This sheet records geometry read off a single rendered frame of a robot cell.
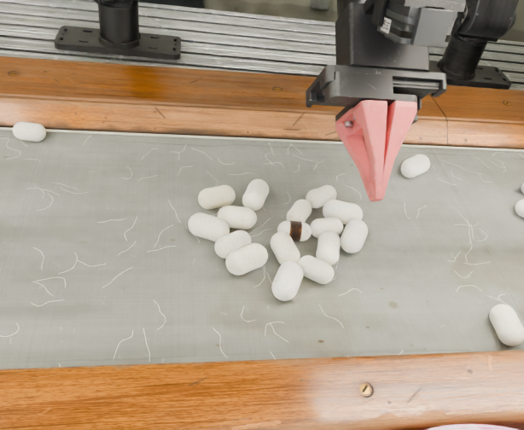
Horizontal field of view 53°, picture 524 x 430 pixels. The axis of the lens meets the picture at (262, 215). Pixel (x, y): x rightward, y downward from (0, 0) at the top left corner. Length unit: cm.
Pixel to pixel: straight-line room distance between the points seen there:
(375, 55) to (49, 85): 37
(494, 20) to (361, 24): 56
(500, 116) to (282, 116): 29
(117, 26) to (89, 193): 44
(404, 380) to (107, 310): 22
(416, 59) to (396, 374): 24
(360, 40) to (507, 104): 39
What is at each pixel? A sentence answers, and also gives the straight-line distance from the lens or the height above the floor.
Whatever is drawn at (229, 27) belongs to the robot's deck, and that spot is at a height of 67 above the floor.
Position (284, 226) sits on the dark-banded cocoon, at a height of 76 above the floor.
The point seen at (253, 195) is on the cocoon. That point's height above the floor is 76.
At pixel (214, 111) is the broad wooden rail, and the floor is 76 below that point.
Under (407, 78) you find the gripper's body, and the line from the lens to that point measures 44.
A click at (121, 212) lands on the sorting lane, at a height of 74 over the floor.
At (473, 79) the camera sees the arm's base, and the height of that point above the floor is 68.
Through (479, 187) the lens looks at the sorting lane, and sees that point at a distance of 64.
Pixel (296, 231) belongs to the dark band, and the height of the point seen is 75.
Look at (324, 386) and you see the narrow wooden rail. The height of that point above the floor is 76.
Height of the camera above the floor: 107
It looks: 42 degrees down
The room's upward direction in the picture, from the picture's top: 10 degrees clockwise
